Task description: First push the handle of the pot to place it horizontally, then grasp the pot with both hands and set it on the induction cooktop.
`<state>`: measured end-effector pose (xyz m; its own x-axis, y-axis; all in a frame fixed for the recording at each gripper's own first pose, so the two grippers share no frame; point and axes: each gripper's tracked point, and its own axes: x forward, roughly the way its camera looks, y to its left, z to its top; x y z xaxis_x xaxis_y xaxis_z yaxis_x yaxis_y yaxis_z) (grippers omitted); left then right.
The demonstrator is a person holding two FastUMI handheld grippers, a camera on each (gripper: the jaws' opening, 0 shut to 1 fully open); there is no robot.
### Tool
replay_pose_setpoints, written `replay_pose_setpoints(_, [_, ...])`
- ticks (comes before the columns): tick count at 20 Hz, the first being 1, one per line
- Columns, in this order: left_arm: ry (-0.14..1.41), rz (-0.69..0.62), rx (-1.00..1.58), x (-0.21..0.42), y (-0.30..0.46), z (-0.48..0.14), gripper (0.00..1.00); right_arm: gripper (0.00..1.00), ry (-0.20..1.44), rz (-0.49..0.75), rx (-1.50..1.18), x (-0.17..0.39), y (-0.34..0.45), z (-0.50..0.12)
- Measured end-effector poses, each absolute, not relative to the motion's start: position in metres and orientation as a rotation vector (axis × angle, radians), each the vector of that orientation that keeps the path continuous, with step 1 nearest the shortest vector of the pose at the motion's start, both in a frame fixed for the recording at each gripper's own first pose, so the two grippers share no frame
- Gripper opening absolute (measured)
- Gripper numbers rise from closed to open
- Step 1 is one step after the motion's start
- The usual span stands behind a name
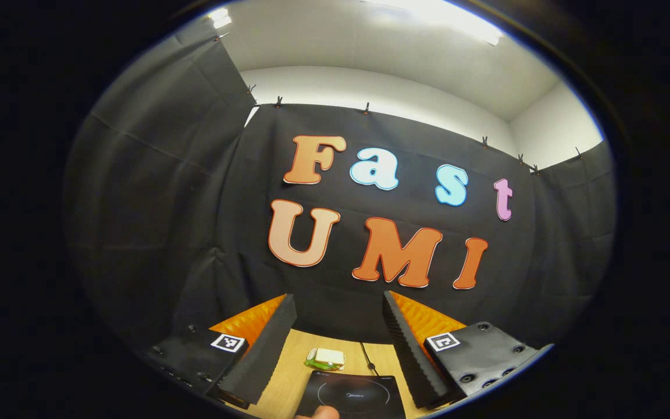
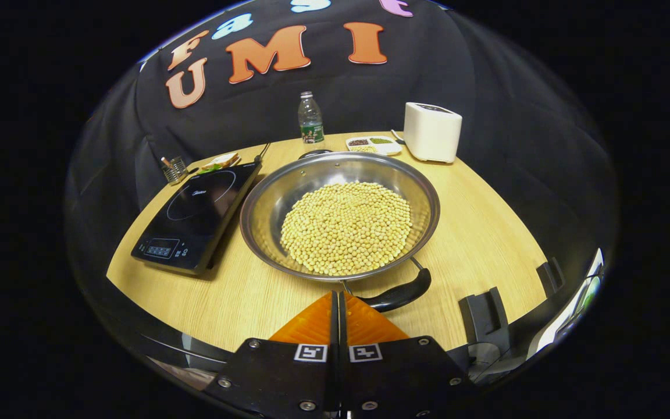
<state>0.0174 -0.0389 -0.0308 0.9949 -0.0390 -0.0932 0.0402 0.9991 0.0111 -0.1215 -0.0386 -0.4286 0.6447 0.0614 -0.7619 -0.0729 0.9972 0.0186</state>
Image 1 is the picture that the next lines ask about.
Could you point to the black backdrop cloth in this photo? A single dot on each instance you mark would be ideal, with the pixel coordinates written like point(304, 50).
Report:
point(166, 203)

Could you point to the wide ceiling light panel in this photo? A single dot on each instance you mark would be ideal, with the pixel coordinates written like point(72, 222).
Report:
point(451, 17)

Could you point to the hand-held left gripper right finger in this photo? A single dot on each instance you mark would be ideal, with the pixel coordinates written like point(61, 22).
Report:
point(407, 355)

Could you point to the sandwich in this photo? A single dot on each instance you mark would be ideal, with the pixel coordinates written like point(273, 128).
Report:
point(329, 356)

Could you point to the black induction cooktop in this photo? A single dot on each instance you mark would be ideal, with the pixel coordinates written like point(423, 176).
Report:
point(358, 397)

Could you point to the row of black cloth clips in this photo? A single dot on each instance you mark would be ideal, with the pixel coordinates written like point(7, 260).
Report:
point(366, 108)

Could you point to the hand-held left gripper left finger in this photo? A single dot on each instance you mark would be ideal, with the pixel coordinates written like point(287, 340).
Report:
point(265, 349)

